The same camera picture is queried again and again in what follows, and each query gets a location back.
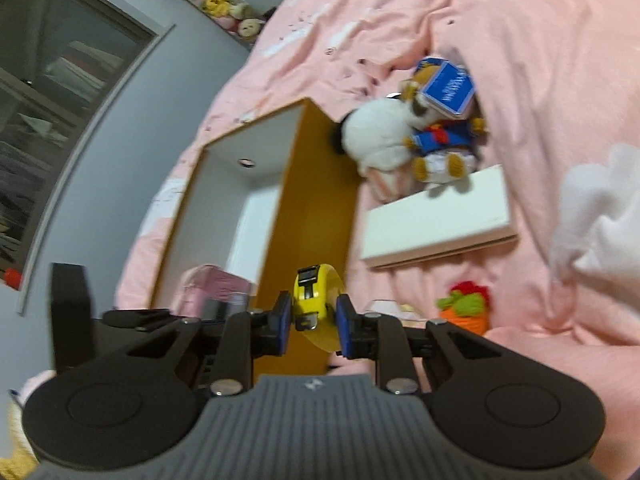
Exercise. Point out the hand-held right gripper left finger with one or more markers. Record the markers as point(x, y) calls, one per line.
point(284, 322)

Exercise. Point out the small red object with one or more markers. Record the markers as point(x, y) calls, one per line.
point(13, 278)

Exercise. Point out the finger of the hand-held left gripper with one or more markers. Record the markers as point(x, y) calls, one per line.
point(135, 317)

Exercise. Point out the pink fabric pouch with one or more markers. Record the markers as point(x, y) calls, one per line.
point(210, 282)

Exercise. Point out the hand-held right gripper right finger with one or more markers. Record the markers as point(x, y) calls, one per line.
point(344, 327)

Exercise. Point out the crochet orange fruit toy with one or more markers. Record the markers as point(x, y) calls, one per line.
point(467, 310)

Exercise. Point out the white flat box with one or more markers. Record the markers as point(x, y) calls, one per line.
point(435, 220)

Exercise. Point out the orange cardboard box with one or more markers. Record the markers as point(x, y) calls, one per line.
point(310, 200)

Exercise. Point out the clear tube of plush toys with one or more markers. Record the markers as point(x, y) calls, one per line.
point(215, 2)

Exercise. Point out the small black box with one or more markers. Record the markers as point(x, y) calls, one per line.
point(270, 14)

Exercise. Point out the duck plush with blue card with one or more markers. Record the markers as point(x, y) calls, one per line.
point(440, 140)

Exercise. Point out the yellow tape measure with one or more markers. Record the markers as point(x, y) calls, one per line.
point(315, 290)

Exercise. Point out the white ice cream plush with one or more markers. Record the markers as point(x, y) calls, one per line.
point(375, 135)

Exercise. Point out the pink cloud print duvet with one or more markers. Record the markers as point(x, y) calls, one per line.
point(525, 60)

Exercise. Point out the blue card box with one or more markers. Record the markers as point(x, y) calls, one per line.
point(450, 87)

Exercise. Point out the glass front wall cabinet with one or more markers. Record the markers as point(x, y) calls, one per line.
point(50, 110)

